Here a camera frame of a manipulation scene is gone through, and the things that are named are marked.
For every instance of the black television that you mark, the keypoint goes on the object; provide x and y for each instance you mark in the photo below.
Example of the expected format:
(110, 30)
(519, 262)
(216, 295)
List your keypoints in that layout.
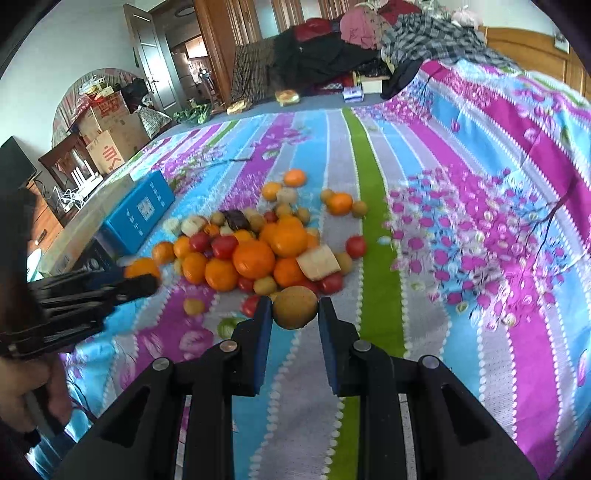
(16, 161)

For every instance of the green leafy vegetables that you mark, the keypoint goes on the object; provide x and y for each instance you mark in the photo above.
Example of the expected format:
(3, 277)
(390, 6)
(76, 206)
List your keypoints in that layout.
(194, 114)

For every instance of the floral striped bed sheet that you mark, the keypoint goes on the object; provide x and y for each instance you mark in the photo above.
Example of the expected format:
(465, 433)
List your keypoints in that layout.
(461, 138)

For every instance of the plaid shirt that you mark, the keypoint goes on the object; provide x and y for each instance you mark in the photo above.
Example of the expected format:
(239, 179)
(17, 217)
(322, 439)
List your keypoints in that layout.
(438, 41)

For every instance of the pink garment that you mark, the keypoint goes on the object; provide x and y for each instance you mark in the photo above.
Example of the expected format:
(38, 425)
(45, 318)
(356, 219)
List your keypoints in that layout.
(360, 27)

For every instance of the dark plaid blanket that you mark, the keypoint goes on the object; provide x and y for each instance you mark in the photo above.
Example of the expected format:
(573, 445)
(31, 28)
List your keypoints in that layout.
(251, 69)

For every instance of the wooden headboard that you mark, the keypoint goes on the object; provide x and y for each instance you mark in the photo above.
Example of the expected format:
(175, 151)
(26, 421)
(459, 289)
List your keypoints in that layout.
(531, 50)

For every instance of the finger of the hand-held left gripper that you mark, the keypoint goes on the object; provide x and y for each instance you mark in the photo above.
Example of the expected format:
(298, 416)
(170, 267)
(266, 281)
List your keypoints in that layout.
(134, 288)
(74, 285)

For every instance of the small cardboard box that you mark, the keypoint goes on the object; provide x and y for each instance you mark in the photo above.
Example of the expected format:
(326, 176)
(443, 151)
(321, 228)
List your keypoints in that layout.
(108, 110)

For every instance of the red garment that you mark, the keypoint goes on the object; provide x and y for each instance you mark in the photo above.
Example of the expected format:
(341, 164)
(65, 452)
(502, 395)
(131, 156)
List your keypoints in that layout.
(316, 28)

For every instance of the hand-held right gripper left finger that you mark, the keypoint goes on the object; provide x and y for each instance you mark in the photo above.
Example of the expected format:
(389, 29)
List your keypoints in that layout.
(263, 350)

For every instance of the person's left hand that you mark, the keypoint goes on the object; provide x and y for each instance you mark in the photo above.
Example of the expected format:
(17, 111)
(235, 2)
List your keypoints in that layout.
(27, 387)

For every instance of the dark wooden side table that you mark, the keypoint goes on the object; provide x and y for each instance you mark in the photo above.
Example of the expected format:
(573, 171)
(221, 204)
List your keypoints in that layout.
(60, 157)

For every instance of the large cardboard box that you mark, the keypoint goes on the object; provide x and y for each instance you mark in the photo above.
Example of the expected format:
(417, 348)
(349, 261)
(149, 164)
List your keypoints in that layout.
(117, 145)

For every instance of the blue and white box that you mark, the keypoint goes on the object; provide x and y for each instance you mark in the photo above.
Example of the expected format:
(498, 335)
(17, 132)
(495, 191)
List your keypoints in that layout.
(353, 93)

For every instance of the wooden dresser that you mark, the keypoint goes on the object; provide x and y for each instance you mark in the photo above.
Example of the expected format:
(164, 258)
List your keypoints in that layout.
(46, 217)

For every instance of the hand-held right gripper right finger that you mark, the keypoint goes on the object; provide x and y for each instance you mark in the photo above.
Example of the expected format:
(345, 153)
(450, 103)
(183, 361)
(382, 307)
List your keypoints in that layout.
(328, 355)

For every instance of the wooden wardrobe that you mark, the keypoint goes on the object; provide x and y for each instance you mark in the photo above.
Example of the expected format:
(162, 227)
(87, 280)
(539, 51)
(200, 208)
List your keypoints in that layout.
(221, 46)

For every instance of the single orange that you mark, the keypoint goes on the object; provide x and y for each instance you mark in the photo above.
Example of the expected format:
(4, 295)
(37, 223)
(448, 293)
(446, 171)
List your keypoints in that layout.
(141, 267)

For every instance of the pile of oranges and tomatoes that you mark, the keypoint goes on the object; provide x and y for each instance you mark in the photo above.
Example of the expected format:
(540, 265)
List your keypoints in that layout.
(254, 258)

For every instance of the brown kiwi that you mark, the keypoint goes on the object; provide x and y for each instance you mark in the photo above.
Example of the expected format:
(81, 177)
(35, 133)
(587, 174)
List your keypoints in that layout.
(295, 307)

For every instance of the black box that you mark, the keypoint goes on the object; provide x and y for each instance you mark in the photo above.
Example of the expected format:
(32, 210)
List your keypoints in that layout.
(99, 258)

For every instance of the black garment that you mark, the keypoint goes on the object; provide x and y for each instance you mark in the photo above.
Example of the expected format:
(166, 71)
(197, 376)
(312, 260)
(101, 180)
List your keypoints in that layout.
(318, 60)

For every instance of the yellow snack packet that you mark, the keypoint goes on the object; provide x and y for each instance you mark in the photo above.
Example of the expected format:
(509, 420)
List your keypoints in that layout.
(239, 107)
(287, 98)

